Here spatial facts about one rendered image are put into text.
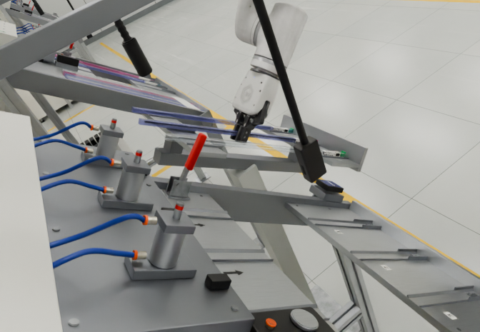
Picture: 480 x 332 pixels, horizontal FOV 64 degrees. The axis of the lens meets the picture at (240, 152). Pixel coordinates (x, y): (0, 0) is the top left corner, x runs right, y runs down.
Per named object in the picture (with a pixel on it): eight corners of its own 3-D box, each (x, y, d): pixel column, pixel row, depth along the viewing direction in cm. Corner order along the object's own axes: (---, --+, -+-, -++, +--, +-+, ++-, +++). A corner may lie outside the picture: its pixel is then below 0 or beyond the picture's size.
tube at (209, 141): (341, 156, 102) (341, 151, 102) (344, 157, 101) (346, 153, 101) (163, 138, 74) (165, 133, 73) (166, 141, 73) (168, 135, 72)
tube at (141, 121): (313, 143, 107) (314, 139, 107) (316, 145, 106) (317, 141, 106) (138, 123, 79) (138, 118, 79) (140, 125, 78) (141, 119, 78)
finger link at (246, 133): (244, 114, 90) (233, 141, 91) (251, 118, 88) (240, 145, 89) (254, 118, 92) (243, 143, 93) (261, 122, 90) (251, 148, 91)
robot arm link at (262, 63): (246, 52, 91) (241, 64, 92) (267, 57, 84) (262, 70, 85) (271, 65, 96) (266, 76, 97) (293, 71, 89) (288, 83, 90)
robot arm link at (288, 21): (246, 50, 88) (282, 63, 85) (268, -6, 86) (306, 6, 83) (256, 58, 96) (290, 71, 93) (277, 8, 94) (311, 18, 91)
